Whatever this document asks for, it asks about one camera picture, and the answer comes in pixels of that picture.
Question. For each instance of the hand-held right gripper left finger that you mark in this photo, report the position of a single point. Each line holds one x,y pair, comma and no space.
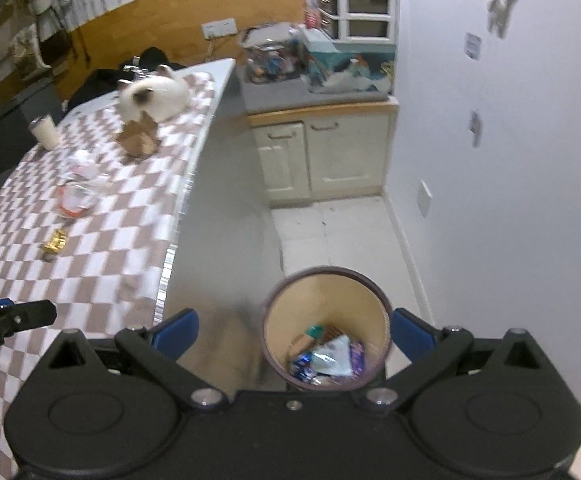
175,334

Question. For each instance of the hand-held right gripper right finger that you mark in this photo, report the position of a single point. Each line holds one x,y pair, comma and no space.
411,334

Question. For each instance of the gold foil wrapper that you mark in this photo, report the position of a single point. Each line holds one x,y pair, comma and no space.
55,244

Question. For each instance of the clear plastic wrapper with label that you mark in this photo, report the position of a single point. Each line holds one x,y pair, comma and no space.
335,355

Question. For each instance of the brown round trash bin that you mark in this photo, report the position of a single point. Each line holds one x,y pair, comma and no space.
320,305

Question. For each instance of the clear plastic container orange rim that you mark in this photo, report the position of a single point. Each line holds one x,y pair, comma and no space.
78,197

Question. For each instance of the torn brown cardboard box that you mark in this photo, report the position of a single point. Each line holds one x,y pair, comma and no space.
138,137

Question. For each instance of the purple flower snack packet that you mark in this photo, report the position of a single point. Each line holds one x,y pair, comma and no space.
358,357

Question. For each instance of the crushed blue soda can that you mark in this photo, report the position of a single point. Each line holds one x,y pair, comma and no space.
304,369

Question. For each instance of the black low cabinet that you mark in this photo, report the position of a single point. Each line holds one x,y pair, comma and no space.
10,130

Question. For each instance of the white cup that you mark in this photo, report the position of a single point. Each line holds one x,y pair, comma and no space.
45,132

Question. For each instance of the cream two-door cabinet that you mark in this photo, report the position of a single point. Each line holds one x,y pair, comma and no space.
320,155

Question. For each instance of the white cat plush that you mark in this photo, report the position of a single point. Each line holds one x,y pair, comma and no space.
158,92

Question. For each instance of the black bag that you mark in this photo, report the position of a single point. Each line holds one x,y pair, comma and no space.
100,82

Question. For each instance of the clear plastic storage box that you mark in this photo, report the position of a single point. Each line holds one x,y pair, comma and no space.
270,52

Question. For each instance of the white plastic drawer unit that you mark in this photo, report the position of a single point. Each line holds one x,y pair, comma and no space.
365,2

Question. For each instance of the clear plastic bottle red label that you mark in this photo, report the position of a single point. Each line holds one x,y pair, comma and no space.
312,5

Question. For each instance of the white wall socket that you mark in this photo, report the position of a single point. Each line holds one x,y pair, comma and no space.
425,199

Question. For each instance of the small wall hook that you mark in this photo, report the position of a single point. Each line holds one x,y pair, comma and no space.
476,129

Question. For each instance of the small wall sticker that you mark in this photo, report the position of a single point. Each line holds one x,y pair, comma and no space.
472,46

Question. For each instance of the white wall power strip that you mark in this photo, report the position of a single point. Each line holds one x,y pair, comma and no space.
219,28

